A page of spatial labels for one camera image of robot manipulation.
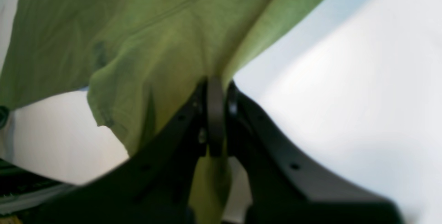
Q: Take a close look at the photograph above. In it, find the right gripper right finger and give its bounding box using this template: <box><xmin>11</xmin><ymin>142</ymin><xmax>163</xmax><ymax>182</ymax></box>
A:
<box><xmin>226</xmin><ymin>82</ymin><xmax>404</xmax><ymax>224</ymax></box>

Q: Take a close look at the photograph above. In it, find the olive green T-shirt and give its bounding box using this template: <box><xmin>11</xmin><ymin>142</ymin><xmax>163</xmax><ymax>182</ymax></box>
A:
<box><xmin>0</xmin><ymin>0</ymin><xmax>348</xmax><ymax>224</ymax></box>

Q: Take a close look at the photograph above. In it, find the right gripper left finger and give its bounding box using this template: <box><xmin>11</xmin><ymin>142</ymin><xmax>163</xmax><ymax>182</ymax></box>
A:
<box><xmin>32</xmin><ymin>76</ymin><xmax>224</xmax><ymax>224</ymax></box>

